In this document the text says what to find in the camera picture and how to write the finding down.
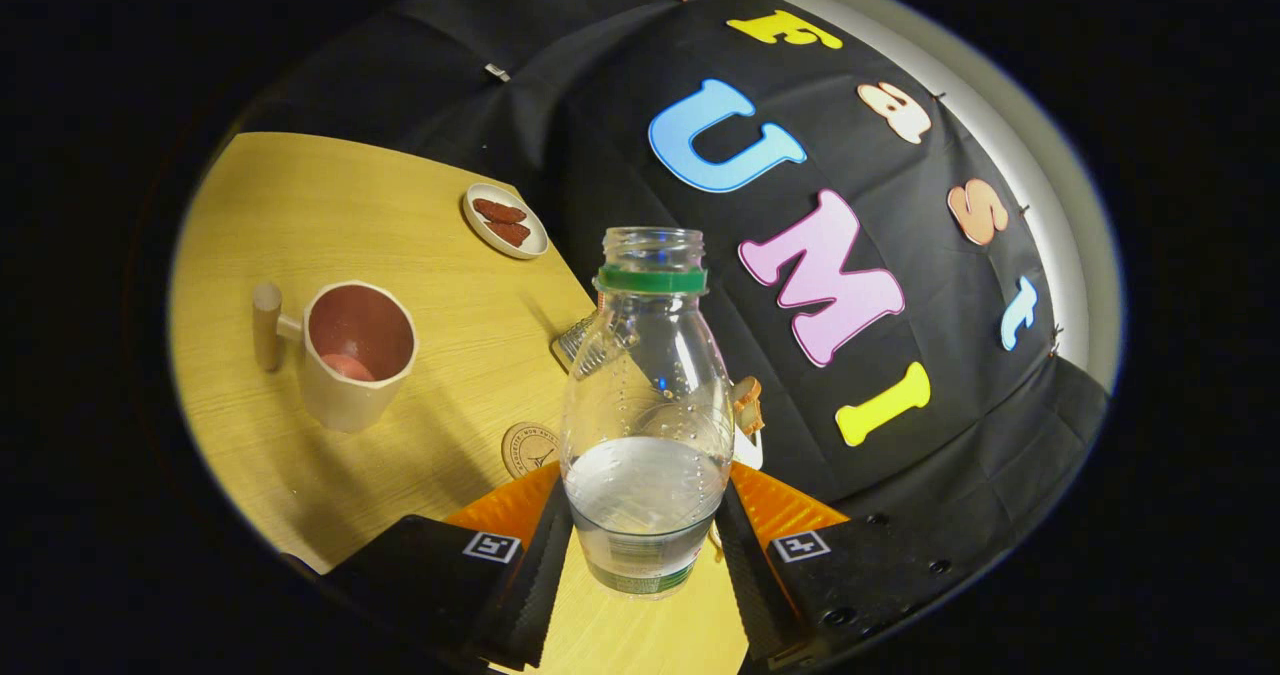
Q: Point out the round wooden coaster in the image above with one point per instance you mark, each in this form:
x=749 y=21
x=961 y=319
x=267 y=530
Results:
x=525 y=450

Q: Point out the small white plate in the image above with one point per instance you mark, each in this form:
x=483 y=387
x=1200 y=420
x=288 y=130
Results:
x=535 y=245

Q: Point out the black backdrop cloth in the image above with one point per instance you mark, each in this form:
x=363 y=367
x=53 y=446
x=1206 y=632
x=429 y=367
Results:
x=620 y=155

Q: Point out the brown toast slice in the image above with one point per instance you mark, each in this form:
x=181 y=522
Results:
x=752 y=419
x=745 y=390

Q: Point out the ribbed clear glass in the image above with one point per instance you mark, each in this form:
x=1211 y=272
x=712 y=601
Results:
x=572 y=340

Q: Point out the white toaster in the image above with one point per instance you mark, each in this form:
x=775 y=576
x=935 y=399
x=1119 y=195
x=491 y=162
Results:
x=747 y=450

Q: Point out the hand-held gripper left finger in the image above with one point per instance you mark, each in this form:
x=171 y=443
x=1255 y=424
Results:
x=535 y=595

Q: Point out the wooden table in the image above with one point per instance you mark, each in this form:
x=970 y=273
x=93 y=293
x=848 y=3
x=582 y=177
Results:
x=300 y=205

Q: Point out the silver cloth clip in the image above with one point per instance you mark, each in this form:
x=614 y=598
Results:
x=497 y=72

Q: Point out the reddish brown meat piece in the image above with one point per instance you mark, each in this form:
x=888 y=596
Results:
x=509 y=233
x=499 y=211

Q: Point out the clear plastic juice bottle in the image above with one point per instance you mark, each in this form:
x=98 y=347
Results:
x=645 y=375

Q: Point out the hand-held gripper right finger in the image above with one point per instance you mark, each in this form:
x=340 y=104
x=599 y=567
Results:
x=755 y=595

